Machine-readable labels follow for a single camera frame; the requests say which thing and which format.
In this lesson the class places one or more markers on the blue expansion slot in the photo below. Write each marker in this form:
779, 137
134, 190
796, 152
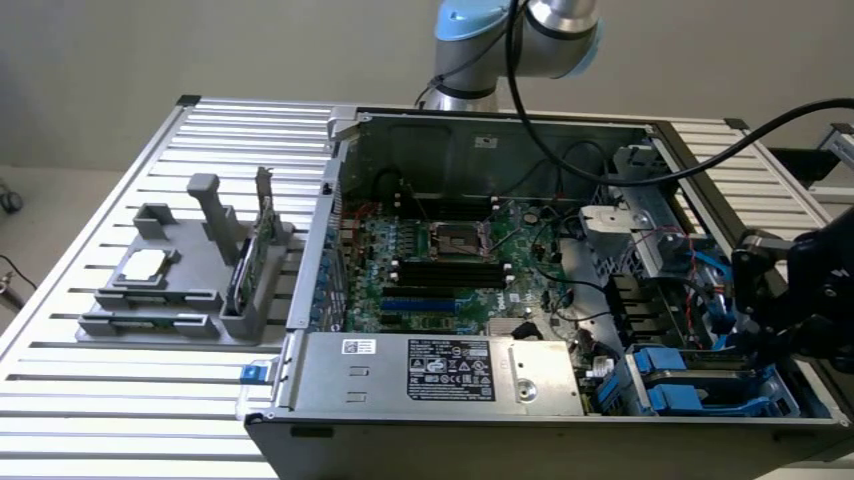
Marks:
421, 304

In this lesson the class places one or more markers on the silver metal disk bay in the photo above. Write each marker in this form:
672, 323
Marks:
641, 235

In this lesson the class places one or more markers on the silver power supply unit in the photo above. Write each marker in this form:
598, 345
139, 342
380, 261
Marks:
428, 375

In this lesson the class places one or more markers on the black RAM slot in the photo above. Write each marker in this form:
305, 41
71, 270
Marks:
450, 278
450, 264
450, 271
450, 284
448, 214
448, 202

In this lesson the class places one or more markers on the CPU socket with metal frame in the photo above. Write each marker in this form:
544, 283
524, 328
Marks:
461, 240

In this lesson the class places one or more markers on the blue case latch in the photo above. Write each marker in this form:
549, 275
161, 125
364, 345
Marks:
253, 373

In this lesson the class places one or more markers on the green motherboard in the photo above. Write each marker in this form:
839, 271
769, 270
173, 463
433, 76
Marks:
454, 300

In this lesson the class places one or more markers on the silver chipset heat sink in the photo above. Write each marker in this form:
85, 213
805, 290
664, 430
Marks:
510, 327

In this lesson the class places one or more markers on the green RAM stick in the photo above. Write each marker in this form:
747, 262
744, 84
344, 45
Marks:
150, 326

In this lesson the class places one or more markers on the open black PC case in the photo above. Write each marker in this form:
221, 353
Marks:
468, 440

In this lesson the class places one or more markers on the silver CPU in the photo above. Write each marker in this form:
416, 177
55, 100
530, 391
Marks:
146, 265

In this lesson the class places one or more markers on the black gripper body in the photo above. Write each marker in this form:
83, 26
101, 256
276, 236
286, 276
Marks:
824, 280

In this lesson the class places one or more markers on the green graphics card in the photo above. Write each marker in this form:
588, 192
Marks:
264, 235

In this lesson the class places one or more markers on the grey parts rack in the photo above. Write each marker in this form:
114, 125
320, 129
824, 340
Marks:
201, 320

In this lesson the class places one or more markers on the metal slat table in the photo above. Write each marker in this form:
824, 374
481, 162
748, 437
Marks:
134, 390

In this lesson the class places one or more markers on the aluminium frame rail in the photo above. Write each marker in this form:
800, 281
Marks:
835, 155

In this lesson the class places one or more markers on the black expansion slot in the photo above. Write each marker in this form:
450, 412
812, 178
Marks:
424, 292

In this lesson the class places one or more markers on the disk in blue caddy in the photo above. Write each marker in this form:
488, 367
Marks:
708, 380

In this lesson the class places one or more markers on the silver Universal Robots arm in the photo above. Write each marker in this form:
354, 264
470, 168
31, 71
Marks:
468, 55

